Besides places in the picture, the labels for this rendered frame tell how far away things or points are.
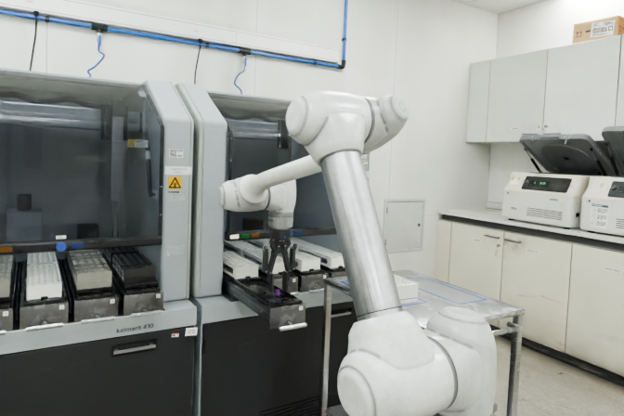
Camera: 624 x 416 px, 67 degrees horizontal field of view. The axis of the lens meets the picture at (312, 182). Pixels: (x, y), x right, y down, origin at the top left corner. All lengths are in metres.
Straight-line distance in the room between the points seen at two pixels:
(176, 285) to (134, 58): 1.52
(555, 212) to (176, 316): 2.60
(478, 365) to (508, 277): 2.73
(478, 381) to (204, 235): 1.17
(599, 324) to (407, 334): 2.60
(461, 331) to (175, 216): 1.16
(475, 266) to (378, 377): 3.09
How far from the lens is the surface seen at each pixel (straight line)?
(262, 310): 1.66
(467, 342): 1.10
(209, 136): 1.88
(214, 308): 1.89
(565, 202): 3.52
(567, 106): 3.90
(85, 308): 1.78
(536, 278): 3.69
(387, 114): 1.19
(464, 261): 4.06
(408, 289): 1.69
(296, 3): 3.45
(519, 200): 3.72
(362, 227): 1.03
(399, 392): 0.97
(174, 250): 1.88
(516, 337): 1.82
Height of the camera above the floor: 1.31
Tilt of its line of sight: 3 degrees down
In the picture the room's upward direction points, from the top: 2 degrees clockwise
